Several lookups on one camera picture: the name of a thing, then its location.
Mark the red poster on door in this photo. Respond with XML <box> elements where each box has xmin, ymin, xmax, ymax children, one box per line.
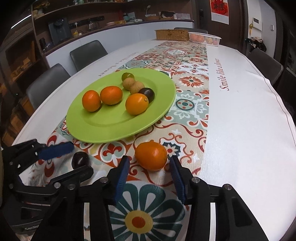
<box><xmin>210</xmin><ymin>0</ymin><xmax>229</xmax><ymax>25</ymax></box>

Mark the small green fruit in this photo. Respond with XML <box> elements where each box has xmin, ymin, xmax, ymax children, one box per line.
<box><xmin>121</xmin><ymin>72</ymin><xmax>134</xmax><ymax>81</ymax></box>

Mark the grey chair far left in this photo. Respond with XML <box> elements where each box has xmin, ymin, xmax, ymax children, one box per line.
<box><xmin>70</xmin><ymin>40</ymin><xmax>108</xmax><ymax>72</ymax></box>

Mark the grey chair far end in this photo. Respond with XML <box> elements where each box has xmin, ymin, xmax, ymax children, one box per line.
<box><xmin>174</xmin><ymin>27</ymin><xmax>208</xmax><ymax>34</ymax></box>

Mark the round orange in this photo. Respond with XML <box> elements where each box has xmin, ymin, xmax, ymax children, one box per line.
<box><xmin>82</xmin><ymin>90</ymin><xmax>101</xmax><ymax>112</ymax></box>

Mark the orange mandarin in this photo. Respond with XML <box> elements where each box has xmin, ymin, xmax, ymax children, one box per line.
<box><xmin>134</xmin><ymin>140</ymin><xmax>168</xmax><ymax>171</ymax></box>
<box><xmin>100</xmin><ymin>86</ymin><xmax>123</xmax><ymax>105</ymax></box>

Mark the grey chair near left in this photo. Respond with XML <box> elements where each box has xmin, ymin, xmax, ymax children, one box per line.
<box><xmin>26</xmin><ymin>63</ymin><xmax>70</xmax><ymax>110</ymax></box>

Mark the dark plum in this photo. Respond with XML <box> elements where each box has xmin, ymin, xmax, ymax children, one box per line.
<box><xmin>138</xmin><ymin>87</ymin><xmax>155</xmax><ymax>103</ymax></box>
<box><xmin>71</xmin><ymin>152</ymin><xmax>90</xmax><ymax>170</ymax></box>

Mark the patterned table runner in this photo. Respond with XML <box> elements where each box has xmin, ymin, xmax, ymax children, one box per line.
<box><xmin>21</xmin><ymin>40</ymin><xmax>210</xmax><ymax>240</ymax></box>

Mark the oval orange kumquat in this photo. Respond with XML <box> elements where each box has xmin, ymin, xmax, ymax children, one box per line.
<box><xmin>125</xmin><ymin>93</ymin><xmax>149</xmax><ymax>115</ymax></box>

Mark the black coffee machine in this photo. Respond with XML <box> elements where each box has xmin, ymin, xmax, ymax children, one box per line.
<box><xmin>49</xmin><ymin>18</ymin><xmax>72</xmax><ymax>45</ymax></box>

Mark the orange mandarin on plate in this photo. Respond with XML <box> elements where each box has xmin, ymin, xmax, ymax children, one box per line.
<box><xmin>100</xmin><ymin>86</ymin><xmax>123</xmax><ymax>105</ymax></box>

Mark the grey chair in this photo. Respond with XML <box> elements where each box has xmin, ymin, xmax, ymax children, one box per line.
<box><xmin>247</xmin><ymin>48</ymin><xmax>283</xmax><ymax>85</ymax></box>
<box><xmin>70</xmin><ymin>40</ymin><xmax>108</xmax><ymax>72</ymax></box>
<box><xmin>26</xmin><ymin>63</ymin><xmax>70</xmax><ymax>110</ymax></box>

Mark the green plate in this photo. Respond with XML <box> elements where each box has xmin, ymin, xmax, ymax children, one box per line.
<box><xmin>66</xmin><ymin>68</ymin><xmax>176</xmax><ymax>144</ymax></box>

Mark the clear plastic fruit tray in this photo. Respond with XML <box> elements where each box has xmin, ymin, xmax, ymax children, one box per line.
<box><xmin>188</xmin><ymin>32</ymin><xmax>221</xmax><ymax>47</ymax></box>

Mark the tan longan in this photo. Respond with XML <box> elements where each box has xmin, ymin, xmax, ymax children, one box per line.
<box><xmin>122</xmin><ymin>77</ymin><xmax>135</xmax><ymax>90</ymax></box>
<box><xmin>129</xmin><ymin>81</ymin><xmax>145</xmax><ymax>94</ymax></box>

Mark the grey chair right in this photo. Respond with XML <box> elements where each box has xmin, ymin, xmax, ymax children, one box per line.
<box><xmin>247</xmin><ymin>48</ymin><xmax>283</xmax><ymax>85</ymax></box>

